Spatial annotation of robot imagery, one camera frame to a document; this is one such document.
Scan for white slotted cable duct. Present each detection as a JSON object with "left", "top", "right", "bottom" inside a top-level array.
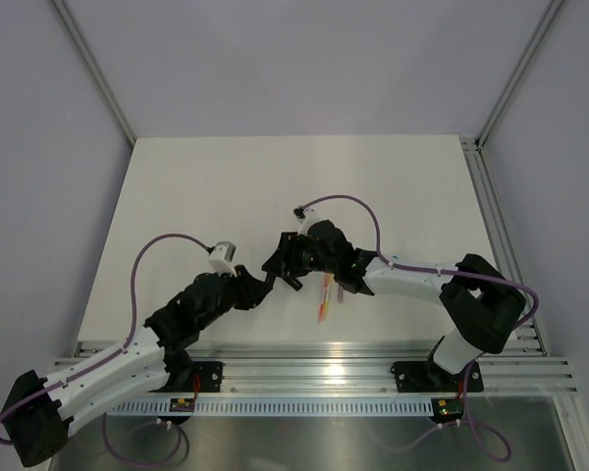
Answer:
[{"left": 109, "top": 396, "right": 434, "bottom": 417}]

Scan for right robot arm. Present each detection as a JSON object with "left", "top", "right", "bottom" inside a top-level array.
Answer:
[{"left": 262, "top": 220, "right": 526, "bottom": 389}]

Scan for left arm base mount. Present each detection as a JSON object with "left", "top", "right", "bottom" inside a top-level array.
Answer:
[{"left": 166, "top": 360, "right": 225, "bottom": 428}]

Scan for aluminium frame post left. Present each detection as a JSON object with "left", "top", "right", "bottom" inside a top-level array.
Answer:
[{"left": 48, "top": 0, "right": 137, "bottom": 148}]

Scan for aluminium side rail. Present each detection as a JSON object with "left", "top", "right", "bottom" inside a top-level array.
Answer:
[{"left": 459, "top": 136, "right": 549, "bottom": 356}]

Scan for aluminium mounting rail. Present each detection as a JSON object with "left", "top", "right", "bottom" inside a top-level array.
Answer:
[{"left": 188, "top": 340, "right": 577, "bottom": 396}]

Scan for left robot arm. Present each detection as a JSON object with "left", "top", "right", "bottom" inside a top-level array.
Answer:
[{"left": 0, "top": 265, "right": 275, "bottom": 467}]

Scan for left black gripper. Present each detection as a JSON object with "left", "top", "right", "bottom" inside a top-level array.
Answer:
[{"left": 197, "top": 265, "right": 271, "bottom": 331}]

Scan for thin red pen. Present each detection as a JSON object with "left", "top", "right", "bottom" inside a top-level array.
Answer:
[{"left": 315, "top": 275, "right": 332, "bottom": 325}]

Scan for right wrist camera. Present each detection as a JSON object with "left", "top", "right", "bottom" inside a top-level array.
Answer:
[{"left": 293, "top": 206, "right": 321, "bottom": 236}]

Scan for aluminium frame post right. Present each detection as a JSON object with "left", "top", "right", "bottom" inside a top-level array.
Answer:
[{"left": 474, "top": 0, "right": 568, "bottom": 150}]

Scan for aluminium frame post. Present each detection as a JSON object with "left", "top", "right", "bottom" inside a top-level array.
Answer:
[
  {"left": 474, "top": 0, "right": 568, "bottom": 150},
  {"left": 48, "top": 0, "right": 137, "bottom": 148}
]

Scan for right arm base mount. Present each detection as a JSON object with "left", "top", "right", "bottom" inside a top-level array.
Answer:
[{"left": 390, "top": 361, "right": 485, "bottom": 425}]

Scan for yellow highlighter pen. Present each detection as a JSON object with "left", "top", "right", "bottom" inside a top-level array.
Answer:
[{"left": 320, "top": 275, "right": 335, "bottom": 320}]

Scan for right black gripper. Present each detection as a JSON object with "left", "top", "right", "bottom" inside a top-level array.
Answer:
[{"left": 262, "top": 232, "right": 339, "bottom": 278}]

